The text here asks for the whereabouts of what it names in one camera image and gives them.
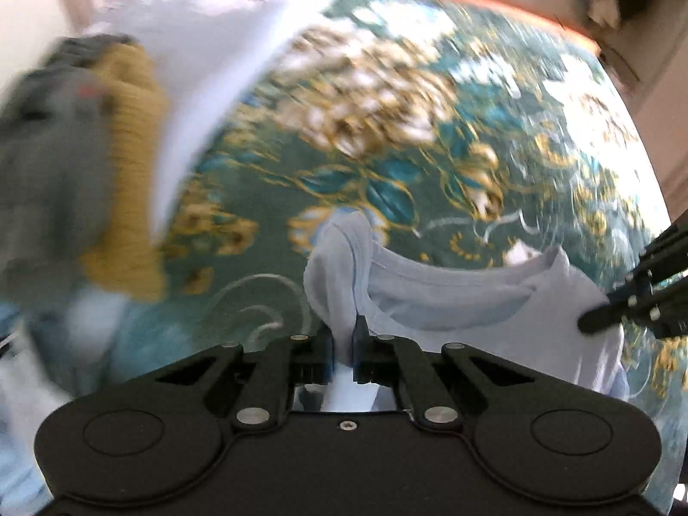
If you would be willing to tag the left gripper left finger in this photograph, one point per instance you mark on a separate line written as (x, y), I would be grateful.
(283, 366)

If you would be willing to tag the grey sweatshirt red tag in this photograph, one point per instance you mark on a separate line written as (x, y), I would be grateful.
(56, 172)

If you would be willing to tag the mustard yellow knit sweater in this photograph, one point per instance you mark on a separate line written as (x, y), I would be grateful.
(125, 259)

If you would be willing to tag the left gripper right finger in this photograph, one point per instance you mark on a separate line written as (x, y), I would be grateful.
(400, 364)

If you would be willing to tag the pale blue t-shirt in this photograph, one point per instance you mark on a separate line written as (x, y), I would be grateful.
(526, 313)

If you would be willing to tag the teal floral blanket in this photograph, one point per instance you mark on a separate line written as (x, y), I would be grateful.
(468, 140)

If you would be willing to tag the light blue floral quilt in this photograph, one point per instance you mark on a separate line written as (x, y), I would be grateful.
(205, 55)

